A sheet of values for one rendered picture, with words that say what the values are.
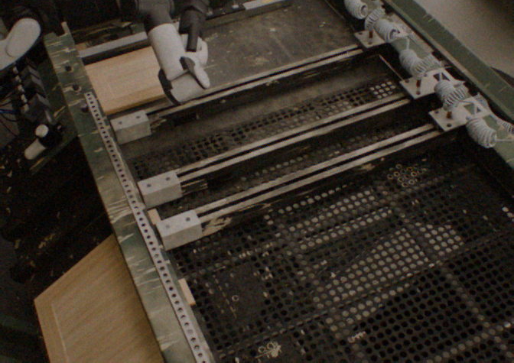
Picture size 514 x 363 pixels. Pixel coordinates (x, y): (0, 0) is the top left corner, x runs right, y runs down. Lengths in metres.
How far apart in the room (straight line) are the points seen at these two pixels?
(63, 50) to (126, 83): 0.34
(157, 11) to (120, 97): 0.56
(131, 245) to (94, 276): 0.43
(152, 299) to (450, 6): 6.91
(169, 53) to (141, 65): 0.67
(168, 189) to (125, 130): 0.33
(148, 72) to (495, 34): 5.85
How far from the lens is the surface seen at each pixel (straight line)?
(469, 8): 8.30
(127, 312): 2.27
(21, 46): 2.29
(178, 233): 2.01
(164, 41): 2.06
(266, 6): 2.95
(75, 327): 2.41
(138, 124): 2.36
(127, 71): 2.68
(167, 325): 1.85
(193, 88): 2.04
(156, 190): 2.12
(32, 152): 2.45
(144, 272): 1.96
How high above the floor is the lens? 1.56
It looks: 9 degrees down
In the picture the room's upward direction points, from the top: 51 degrees clockwise
